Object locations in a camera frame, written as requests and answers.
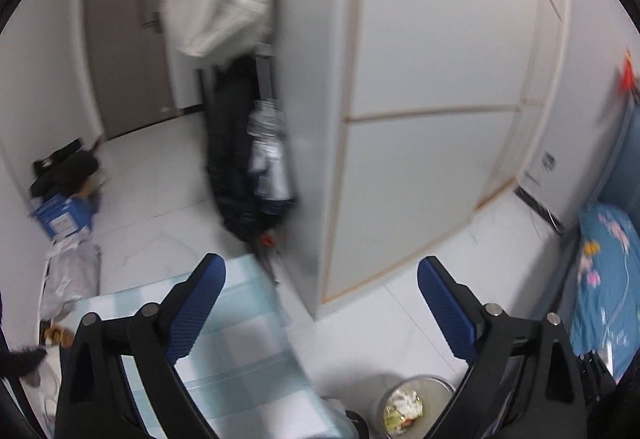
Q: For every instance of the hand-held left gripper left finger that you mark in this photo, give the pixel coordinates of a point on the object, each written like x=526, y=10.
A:
x=197, y=306

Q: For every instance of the blue floral bedsheet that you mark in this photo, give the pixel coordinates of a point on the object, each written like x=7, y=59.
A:
x=607, y=279

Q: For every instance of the wall socket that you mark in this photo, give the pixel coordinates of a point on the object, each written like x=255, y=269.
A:
x=547, y=162

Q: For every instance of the grey round waste bin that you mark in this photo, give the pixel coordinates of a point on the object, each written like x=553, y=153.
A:
x=435, y=391

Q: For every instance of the silver folded umbrella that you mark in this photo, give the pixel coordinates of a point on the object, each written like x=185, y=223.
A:
x=270, y=159

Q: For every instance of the white wardrobe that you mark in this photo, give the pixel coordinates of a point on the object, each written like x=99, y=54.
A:
x=425, y=69

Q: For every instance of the yellow plastic packet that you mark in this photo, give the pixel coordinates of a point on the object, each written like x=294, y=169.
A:
x=397, y=421

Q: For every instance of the crumpled clear plastic bag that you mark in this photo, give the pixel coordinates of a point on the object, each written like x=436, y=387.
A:
x=70, y=274

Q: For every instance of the blue cardboard box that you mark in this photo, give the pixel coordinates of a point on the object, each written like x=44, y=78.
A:
x=62, y=216

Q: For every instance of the black hanging coat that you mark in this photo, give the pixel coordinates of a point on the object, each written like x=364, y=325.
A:
x=230, y=159

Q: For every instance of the red wall ornament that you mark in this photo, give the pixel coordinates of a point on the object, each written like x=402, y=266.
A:
x=628, y=74

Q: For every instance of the black clothes pile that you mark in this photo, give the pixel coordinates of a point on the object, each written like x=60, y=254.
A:
x=65, y=169

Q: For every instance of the grey-brown door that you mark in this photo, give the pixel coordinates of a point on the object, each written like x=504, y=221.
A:
x=125, y=44

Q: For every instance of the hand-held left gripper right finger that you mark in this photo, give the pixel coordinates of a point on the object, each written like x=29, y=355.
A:
x=447, y=306

